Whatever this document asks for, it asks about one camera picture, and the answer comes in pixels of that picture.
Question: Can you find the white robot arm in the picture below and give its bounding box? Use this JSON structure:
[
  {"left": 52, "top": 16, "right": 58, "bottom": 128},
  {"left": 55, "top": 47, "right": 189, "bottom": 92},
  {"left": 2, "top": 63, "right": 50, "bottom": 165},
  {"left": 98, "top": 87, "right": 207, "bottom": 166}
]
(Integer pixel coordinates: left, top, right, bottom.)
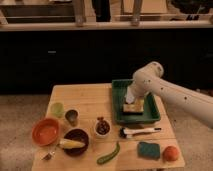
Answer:
[{"left": 125, "top": 61, "right": 213, "bottom": 129}]

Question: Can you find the white cup with nuts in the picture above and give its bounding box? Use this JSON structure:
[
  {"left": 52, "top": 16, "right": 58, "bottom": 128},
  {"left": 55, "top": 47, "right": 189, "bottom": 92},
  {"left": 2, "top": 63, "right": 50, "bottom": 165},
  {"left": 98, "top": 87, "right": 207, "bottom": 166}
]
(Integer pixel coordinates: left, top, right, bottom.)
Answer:
[{"left": 94, "top": 117, "right": 110, "bottom": 138}]

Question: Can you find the metal cup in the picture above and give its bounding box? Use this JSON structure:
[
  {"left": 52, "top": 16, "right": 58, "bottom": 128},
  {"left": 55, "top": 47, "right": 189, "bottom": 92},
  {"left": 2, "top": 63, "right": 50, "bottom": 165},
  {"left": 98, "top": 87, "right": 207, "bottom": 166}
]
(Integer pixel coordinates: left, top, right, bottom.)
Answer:
[{"left": 65, "top": 110, "right": 78, "bottom": 126}]

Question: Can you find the green plastic tray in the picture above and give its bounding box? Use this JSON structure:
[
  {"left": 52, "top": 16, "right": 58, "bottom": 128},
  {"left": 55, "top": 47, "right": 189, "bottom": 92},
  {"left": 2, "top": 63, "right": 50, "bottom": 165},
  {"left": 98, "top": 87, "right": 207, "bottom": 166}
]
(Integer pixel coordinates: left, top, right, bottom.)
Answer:
[{"left": 112, "top": 79, "right": 161, "bottom": 124}]

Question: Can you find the black and white brush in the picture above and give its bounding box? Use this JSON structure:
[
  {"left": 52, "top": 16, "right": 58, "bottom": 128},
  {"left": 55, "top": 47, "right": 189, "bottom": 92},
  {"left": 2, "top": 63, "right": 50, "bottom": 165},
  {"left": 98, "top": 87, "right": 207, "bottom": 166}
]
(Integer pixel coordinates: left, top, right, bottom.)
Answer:
[{"left": 119, "top": 127, "right": 161, "bottom": 138}]

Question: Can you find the light green cup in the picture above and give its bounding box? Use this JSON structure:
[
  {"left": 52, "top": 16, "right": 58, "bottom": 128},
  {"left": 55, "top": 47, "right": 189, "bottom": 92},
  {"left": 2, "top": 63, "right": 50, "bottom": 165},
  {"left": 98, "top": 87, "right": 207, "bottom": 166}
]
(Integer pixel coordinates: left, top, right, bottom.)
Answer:
[{"left": 50, "top": 102, "right": 64, "bottom": 118}]

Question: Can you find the dark brown bowl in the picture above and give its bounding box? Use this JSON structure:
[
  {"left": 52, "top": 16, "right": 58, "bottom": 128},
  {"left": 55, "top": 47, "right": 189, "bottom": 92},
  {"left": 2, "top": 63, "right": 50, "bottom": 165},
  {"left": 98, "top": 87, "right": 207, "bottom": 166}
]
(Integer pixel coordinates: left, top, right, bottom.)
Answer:
[{"left": 64, "top": 129, "right": 89, "bottom": 157}]

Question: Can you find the yellow corn cob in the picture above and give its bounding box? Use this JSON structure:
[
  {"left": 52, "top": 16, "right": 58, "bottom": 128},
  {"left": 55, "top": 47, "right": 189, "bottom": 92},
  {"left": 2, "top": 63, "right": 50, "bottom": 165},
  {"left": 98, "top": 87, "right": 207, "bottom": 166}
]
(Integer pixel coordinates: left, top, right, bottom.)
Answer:
[{"left": 59, "top": 139, "right": 85, "bottom": 149}]

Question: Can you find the green chili pepper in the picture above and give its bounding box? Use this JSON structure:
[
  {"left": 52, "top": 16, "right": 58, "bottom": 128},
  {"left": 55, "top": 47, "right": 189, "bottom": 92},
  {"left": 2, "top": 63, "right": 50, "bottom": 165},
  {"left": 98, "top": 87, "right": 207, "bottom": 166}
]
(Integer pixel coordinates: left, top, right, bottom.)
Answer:
[{"left": 96, "top": 143, "right": 120, "bottom": 165}]

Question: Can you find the teal sponge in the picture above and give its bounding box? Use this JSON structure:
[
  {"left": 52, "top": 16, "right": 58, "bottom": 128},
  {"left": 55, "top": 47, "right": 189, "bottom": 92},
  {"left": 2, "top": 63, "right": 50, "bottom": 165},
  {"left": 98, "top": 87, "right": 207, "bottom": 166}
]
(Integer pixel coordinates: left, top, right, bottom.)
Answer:
[{"left": 137, "top": 141, "right": 160, "bottom": 160}]

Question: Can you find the orange bowl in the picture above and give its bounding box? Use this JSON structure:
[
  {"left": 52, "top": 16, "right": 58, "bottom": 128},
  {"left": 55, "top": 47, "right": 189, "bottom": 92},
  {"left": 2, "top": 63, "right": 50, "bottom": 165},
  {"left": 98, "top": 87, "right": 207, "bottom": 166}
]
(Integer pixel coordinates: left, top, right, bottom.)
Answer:
[{"left": 31, "top": 118, "right": 60, "bottom": 146}]

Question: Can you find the metal fork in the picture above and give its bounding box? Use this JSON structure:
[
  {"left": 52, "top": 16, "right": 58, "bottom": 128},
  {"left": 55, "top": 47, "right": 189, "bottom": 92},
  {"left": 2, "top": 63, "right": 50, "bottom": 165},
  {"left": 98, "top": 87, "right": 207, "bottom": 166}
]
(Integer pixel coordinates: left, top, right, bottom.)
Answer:
[{"left": 42, "top": 146, "right": 57, "bottom": 161}]

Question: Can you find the orange fruit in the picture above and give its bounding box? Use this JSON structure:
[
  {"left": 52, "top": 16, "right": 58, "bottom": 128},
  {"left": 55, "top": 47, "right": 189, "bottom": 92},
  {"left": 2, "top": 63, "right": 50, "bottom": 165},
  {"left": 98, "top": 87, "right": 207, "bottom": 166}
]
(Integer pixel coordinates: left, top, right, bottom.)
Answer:
[{"left": 163, "top": 146, "right": 179, "bottom": 162}]

